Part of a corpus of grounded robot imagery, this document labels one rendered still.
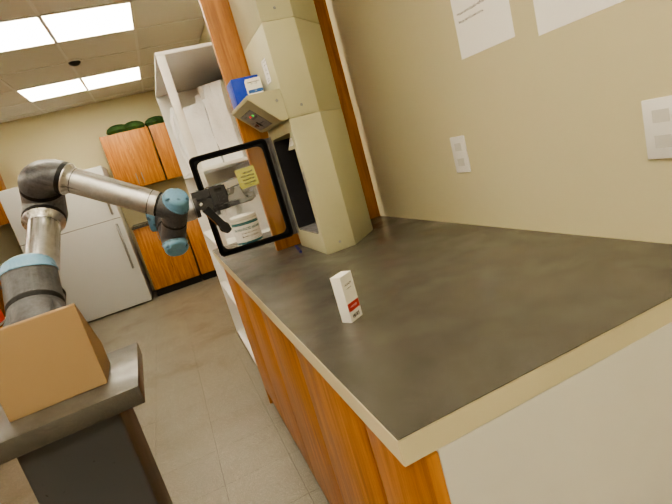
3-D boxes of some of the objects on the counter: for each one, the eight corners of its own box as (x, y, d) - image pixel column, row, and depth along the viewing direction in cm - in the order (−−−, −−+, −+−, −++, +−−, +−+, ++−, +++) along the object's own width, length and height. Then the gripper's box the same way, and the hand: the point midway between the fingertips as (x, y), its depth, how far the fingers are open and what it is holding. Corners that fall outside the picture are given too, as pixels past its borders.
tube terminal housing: (354, 226, 199) (304, 39, 182) (390, 232, 169) (333, 8, 152) (301, 245, 192) (243, 51, 175) (328, 254, 162) (261, 22, 145)
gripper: (191, 193, 147) (251, 176, 153) (187, 193, 166) (241, 178, 172) (200, 219, 149) (259, 201, 155) (195, 216, 168) (248, 201, 174)
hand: (252, 197), depth 164 cm, fingers open, 14 cm apart
